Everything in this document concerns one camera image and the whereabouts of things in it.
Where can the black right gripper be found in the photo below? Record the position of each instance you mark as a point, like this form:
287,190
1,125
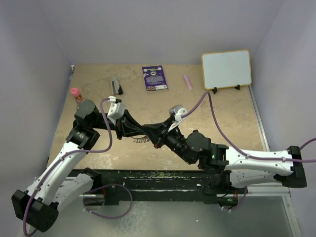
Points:
157,129

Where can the small whiteboard on stand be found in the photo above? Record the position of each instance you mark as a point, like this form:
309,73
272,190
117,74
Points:
226,69

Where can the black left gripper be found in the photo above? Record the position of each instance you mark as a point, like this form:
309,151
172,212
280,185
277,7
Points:
127,126

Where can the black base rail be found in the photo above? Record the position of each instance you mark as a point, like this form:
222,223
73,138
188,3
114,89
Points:
163,185

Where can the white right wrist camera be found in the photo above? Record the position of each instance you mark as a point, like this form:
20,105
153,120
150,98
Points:
176,112

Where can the pink eraser stick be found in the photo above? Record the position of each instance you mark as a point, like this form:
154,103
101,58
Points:
188,82

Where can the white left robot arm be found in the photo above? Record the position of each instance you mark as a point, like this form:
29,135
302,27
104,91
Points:
39,205

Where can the pink capped small bottle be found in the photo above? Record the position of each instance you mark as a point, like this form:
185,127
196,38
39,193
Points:
76,93

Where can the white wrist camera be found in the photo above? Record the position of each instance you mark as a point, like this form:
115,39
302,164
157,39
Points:
116,109
176,112

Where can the grey black stapler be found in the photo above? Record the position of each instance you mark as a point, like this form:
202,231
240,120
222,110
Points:
115,86

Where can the purple printed card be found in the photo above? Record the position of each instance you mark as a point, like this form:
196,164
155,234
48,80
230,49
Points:
154,78

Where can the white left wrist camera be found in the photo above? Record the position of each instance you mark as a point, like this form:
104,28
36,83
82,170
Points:
116,109

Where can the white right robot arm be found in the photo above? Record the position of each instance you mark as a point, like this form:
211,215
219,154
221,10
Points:
246,167

